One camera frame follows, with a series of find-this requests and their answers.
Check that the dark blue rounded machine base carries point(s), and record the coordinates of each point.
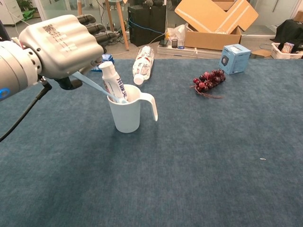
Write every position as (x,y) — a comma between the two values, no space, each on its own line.
(3,30)

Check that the bunch of red grapes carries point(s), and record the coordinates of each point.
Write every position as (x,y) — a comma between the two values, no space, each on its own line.
(210,79)

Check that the clear plastic water bottle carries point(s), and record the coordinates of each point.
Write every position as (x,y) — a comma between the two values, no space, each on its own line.
(143,63)

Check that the flat brown cardboard piece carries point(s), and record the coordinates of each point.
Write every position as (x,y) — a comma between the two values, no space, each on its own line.
(261,54)

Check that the blue cookie box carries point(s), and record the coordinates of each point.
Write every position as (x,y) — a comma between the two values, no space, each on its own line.
(107,59)

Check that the large open cardboard box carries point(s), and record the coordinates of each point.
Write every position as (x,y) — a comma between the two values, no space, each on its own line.
(213,37)

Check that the black computer tower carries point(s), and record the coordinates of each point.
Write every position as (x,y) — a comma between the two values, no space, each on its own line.
(146,23)

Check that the small snack box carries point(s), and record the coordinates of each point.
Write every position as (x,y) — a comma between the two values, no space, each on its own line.
(287,47)

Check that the light blue toothbrush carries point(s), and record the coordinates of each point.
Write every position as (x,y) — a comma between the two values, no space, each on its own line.
(94,86)

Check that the black cloth cover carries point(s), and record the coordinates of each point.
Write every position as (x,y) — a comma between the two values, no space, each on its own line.
(291,30)

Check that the light blue cardboard box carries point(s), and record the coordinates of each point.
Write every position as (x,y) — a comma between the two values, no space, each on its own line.
(236,59)

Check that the blue table mat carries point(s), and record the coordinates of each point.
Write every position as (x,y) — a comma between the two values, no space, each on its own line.
(165,177)

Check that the white cabinet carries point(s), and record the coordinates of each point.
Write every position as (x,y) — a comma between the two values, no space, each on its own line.
(9,11)

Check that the wooden stand leg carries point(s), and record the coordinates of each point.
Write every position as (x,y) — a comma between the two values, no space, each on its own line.
(120,19)
(79,7)
(109,11)

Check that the black smartphone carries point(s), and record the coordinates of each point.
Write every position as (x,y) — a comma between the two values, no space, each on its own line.
(163,42)

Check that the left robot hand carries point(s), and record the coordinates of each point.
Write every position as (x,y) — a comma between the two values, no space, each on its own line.
(61,47)

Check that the aluminium rails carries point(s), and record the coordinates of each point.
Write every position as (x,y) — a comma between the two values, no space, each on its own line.
(180,52)

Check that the white toothpaste tube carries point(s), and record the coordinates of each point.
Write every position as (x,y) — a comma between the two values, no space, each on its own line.
(111,75)

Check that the white plastic bag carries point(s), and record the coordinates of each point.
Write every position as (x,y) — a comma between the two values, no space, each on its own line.
(176,33)

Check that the black mesh pen cup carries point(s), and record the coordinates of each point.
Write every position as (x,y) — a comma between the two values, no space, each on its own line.
(174,43)

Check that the white plastic basket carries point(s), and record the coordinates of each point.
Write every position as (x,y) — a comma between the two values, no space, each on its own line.
(279,54)

